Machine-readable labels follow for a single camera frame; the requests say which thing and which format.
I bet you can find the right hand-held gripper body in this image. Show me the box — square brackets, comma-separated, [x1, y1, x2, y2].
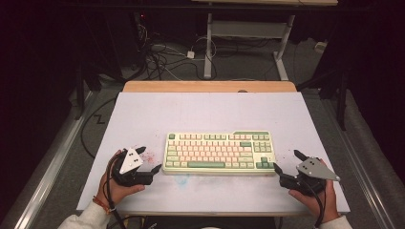
[279, 156, 341, 197]

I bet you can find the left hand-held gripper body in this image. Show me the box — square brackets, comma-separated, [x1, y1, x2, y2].
[111, 147, 154, 187]

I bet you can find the cream pink green keyboard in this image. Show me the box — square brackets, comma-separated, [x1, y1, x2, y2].
[161, 130, 277, 177]

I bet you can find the person's left hand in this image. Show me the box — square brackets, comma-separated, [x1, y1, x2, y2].
[96, 149, 146, 208]

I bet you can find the person's right hand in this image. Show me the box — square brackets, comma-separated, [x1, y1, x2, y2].
[288, 180, 340, 224]

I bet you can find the black metal stand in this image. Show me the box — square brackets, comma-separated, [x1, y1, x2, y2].
[74, 63, 103, 121]
[297, 68, 349, 132]

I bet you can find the white table cover board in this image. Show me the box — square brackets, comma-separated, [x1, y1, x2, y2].
[75, 91, 352, 214]

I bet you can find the wooden table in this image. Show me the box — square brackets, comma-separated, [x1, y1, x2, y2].
[122, 80, 343, 219]

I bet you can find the black device with red light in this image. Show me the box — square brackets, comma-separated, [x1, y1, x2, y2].
[133, 10, 151, 34]

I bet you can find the right hand-held gripper cable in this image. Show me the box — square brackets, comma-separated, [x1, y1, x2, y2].
[300, 179, 327, 229]

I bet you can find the hand-held gripper cable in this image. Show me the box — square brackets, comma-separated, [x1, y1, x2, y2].
[106, 156, 128, 229]
[300, 179, 327, 229]

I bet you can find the left hand-held gripper cable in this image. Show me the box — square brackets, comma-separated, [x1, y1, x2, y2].
[106, 156, 128, 229]

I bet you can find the aluminium floor rail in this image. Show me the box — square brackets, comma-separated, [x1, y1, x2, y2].
[320, 94, 396, 229]
[9, 90, 97, 229]

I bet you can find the orange bracelet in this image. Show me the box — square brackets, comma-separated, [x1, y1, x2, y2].
[92, 196, 113, 215]

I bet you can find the black floor cable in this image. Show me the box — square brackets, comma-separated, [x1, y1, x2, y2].
[79, 96, 117, 160]

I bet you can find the tangle of black cables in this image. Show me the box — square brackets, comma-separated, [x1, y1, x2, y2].
[133, 22, 218, 82]

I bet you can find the white metal desk frame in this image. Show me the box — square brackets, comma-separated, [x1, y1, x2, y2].
[190, 0, 339, 81]

